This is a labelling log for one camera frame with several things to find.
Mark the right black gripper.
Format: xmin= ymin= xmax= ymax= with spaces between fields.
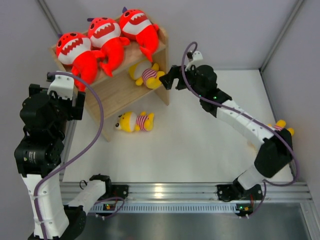
xmin=159 ymin=62 xmax=205 ymax=99

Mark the yellow striped plush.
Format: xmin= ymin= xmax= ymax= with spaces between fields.
xmin=128 ymin=60 xmax=165 ymax=90
xmin=115 ymin=111 xmax=155 ymax=133

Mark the red shark plush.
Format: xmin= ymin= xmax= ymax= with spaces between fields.
xmin=55 ymin=32 xmax=105 ymax=85
xmin=87 ymin=17 xmax=130 ymax=77
xmin=118 ymin=7 xmax=159 ymax=63

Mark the yellow striped plush edge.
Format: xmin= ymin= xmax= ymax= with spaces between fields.
xmin=267 ymin=119 xmax=295 ymax=136

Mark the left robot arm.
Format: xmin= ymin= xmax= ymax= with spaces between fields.
xmin=14 ymin=84 xmax=113 ymax=240

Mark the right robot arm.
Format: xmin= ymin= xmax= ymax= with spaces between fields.
xmin=159 ymin=65 xmax=293 ymax=199

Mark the wooden two-tier shelf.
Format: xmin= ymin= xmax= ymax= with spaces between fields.
xmin=48 ymin=25 xmax=170 ymax=142

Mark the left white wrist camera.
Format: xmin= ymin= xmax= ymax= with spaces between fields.
xmin=47 ymin=71 xmax=75 ymax=100

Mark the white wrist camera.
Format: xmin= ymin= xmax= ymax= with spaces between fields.
xmin=47 ymin=71 xmax=75 ymax=100
xmin=186 ymin=50 xmax=203 ymax=70

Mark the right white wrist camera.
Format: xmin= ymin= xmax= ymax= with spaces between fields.
xmin=186 ymin=50 xmax=203 ymax=70

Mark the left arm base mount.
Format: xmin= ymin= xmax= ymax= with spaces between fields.
xmin=98 ymin=184 xmax=129 ymax=201

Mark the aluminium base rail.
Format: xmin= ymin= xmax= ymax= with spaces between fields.
xmin=59 ymin=181 xmax=313 ymax=204

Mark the grey slotted cable duct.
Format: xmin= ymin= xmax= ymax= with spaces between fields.
xmin=89 ymin=202 xmax=240 ymax=214

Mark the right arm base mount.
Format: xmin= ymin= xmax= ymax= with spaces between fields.
xmin=216 ymin=180 xmax=263 ymax=202

